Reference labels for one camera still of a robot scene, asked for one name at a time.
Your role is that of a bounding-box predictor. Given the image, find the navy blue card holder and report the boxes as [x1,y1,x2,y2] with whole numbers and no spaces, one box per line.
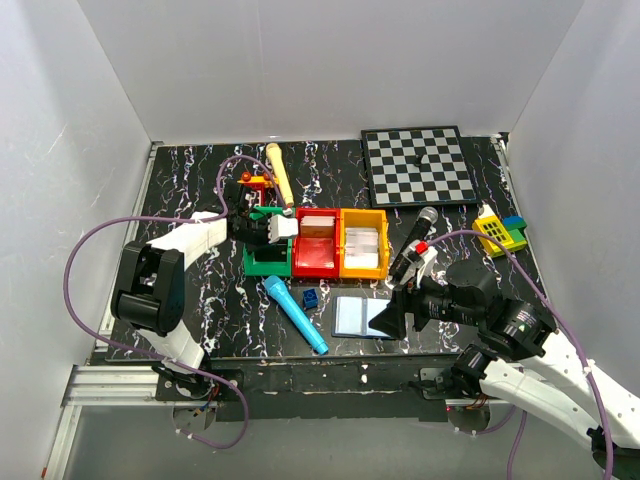
[332,296,391,340]

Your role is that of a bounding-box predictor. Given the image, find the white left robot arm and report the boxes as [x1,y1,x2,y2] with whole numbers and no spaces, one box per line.
[110,183,269,369]

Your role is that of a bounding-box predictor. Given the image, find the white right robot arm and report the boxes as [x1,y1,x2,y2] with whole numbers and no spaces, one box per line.
[369,260,639,479]

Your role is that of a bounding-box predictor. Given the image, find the black cards in green bin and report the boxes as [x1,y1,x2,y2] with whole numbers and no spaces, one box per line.
[253,240,289,263]

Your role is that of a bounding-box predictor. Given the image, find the white cards in yellow bin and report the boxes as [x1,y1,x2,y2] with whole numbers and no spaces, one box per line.
[344,227,379,269]

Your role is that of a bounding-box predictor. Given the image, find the cards in red bin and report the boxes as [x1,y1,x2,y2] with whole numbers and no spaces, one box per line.
[296,215,335,269]

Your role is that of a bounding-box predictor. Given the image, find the green plastic bin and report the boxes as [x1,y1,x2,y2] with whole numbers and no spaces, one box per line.
[242,206,299,277]

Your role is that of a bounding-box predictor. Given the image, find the red toy brick house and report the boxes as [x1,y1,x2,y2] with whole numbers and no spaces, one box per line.
[237,171,278,207]

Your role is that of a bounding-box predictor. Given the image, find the yellow plastic bin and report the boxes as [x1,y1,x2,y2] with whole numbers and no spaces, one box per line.
[339,208,390,280]

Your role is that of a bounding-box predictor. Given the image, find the red plastic bin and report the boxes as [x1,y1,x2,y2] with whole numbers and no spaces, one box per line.
[292,207,340,279]

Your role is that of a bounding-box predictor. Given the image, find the cream toy microphone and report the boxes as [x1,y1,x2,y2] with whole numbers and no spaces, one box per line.
[266,143,294,208]

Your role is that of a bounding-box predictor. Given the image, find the small blue toy brick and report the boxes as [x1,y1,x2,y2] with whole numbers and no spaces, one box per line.
[302,288,319,310]

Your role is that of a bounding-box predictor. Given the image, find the black toy microphone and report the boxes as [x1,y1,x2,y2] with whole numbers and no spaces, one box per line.
[386,207,438,289]

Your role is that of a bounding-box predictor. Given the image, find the light blue toy microphone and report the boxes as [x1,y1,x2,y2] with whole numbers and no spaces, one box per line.
[263,275,329,355]

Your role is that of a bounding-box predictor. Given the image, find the yellow green toy brick house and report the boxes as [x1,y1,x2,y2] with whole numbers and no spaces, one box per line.
[472,203,528,253]

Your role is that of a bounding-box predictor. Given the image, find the black grey chessboard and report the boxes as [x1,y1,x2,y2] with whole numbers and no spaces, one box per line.
[361,126,479,208]

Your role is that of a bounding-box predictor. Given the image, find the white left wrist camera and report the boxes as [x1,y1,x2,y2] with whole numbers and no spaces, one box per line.
[268,208,299,244]

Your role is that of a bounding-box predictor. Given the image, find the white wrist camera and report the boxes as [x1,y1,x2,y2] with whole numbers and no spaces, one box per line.
[268,208,299,244]
[400,240,438,285]

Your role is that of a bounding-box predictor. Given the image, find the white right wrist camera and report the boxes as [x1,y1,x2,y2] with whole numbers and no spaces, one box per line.
[400,240,438,285]

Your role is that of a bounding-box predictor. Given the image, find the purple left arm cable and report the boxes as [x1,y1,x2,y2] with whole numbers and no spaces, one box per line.
[64,154,296,450]

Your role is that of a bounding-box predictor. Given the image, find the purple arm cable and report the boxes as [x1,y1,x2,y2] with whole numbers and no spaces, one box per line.
[417,229,616,480]
[64,154,296,450]

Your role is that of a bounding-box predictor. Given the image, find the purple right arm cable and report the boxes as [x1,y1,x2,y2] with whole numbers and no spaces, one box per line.
[417,229,616,480]

